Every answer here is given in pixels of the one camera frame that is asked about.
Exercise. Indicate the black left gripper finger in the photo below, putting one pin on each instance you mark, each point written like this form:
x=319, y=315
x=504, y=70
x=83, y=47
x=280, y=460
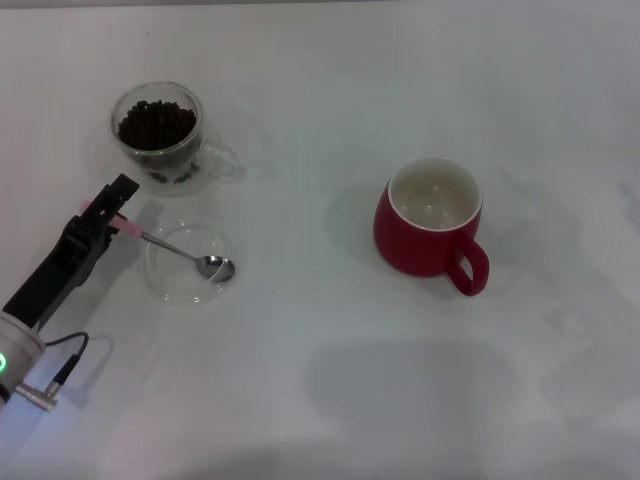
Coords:
x=97, y=247
x=112, y=200

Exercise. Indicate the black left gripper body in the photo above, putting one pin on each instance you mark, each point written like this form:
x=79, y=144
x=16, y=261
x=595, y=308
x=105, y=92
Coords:
x=47, y=282

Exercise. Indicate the silver metal connector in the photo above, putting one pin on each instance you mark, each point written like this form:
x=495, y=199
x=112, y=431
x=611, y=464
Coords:
x=40, y=389

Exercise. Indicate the dark coffee beans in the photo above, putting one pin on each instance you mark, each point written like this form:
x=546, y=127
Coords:
x=155, y=125

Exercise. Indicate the red mug white inside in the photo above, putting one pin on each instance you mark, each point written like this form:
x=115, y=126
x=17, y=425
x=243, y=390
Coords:
x=410, y=245

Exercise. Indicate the clear double-walled glass cup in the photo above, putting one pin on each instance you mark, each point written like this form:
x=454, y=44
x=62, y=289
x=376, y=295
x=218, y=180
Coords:
x=220, y=159

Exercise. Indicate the clear glass saucer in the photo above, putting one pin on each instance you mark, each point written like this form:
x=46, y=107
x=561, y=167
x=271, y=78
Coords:
x=175, y=280

